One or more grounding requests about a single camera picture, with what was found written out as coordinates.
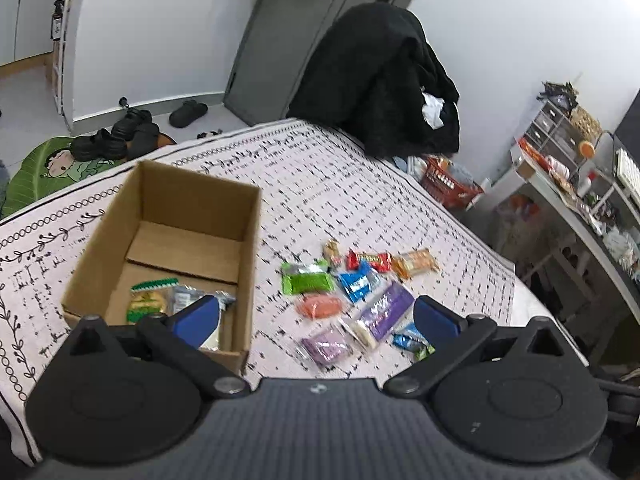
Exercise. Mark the small tan snack packet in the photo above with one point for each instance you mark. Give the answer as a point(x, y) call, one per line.
point(332, 252)

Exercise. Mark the black slipper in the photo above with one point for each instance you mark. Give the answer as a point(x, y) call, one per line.
point(187, 113)

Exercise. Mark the white bottle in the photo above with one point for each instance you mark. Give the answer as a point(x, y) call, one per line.
point(586, 185)

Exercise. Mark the clear orange biscuit packet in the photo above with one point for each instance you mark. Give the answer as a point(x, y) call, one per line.
point(415, 262)

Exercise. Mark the cream snack packet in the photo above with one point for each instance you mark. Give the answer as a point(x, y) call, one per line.
point(362, 335)

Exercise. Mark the large purple snack packet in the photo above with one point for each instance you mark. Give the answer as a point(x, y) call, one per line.
point(385, 310)

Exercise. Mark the grey door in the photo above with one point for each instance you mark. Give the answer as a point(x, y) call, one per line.
point(300, 35)

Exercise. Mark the brown cardboard box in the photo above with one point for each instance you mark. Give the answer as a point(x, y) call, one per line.
point(190, 195)

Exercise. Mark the black chunky shoe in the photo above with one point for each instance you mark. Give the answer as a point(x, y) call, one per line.
point(131, 121)
point(145, 139)
point(97, 146)

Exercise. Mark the dark dried plant decoration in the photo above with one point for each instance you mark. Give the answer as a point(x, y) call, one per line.
point(559, 92)

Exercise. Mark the white desk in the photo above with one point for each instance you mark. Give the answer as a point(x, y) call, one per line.
point(555, 200)

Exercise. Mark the woven basket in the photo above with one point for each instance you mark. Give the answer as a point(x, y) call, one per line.
point(586, 122)

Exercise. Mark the white keyboard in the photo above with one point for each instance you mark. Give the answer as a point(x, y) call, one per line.
point(630, 172)

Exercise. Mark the small blue snack packet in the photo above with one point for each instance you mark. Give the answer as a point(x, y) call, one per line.
point(407, 340)

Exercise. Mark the small purple snack packet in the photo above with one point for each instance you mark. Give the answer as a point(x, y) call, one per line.
point(327, 345)

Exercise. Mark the black coat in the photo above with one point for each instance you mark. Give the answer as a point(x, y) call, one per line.
point(370, 80)

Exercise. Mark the red candy bar packet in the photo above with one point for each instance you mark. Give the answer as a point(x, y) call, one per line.
point(368, 260)

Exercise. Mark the white cloth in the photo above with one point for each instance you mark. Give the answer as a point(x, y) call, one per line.
point(433, 110)

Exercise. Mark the black spray bottle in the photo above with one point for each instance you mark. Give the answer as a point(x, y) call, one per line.
point(56, 22)

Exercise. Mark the white snack packet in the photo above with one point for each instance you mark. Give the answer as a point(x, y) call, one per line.
point(212, 338)

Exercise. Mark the clear silver snack packet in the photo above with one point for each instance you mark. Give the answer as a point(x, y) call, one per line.
point(189, 295)

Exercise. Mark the grey drawer organizer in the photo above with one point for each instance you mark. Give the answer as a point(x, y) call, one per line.
point(550, 127)

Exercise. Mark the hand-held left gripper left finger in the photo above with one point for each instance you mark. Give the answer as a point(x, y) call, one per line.
point(197, 316)

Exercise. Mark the white shelf rack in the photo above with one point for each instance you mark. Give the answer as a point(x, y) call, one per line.
point(59, 75)

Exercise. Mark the bright green snack packet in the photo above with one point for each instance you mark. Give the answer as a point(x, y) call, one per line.
point(306, 280)

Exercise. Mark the green and yellow snack packet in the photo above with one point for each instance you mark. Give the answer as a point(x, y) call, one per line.
point(147, 301)

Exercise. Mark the white printed blanket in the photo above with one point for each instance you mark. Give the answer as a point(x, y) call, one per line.
point(325, 185)

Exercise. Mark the orange round ornament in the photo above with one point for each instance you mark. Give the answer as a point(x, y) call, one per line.
point(587, 148)

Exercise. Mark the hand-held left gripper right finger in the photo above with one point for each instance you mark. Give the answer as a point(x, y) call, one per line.
point(435, 317)

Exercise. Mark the orange snack packet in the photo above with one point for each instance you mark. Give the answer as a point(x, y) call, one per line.
point(320, 306)

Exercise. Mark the green leaf rug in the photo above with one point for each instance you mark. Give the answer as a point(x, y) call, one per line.
point(30, 175)

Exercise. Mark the red plastic basket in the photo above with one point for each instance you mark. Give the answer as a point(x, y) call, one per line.
point(447, 185)

